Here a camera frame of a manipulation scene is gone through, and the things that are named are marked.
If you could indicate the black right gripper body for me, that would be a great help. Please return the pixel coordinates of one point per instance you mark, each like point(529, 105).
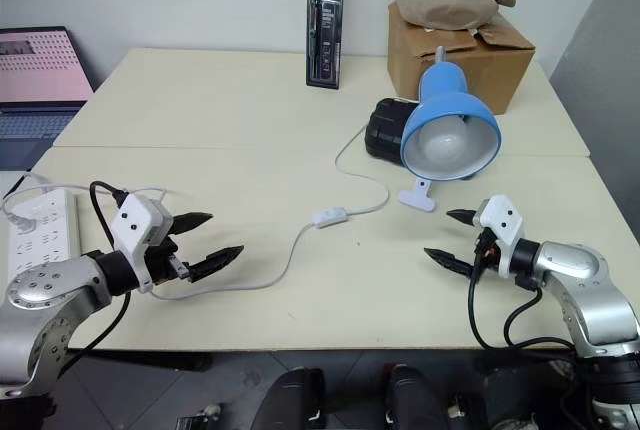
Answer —
point(486, 255)

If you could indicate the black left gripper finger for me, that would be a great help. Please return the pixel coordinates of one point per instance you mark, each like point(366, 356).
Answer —
point(192, 221)
point(217, 260)

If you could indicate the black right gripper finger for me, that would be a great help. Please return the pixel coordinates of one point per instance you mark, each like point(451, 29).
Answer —
point(450, 261)
point(464, 216)

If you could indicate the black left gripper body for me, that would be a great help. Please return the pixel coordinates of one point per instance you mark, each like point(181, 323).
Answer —
point(162, 262)

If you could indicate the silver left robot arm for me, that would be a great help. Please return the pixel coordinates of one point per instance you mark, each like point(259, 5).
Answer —
point(40, 290)

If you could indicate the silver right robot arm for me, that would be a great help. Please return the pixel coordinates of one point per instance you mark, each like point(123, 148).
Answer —
point(575, 262)

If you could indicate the blue desk lamp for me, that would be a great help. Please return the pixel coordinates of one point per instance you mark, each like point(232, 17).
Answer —
point(442, 85)

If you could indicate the white power strip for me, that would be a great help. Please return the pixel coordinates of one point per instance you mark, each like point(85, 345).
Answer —
point(42, 230)

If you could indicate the dark rounded shape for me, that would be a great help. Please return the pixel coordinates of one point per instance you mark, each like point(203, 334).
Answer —
point(295, 400)
point(415, 395)

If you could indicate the brown cardboard box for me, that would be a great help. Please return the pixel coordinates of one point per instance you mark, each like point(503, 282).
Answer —
point(500, 70)

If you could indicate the grey laptop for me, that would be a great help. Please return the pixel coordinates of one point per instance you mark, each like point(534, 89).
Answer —
point(35, 75)

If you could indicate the black soldering iron package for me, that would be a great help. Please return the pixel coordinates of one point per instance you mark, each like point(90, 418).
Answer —
point(325, 50)

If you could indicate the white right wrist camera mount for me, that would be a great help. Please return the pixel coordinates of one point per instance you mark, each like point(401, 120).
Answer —
point(502, 222)

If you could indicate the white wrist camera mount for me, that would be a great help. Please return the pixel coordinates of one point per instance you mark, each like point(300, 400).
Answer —
point(502, 222)
point(132, 222)

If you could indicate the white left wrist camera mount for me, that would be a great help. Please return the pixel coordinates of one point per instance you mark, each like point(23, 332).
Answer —
point(132, 222)

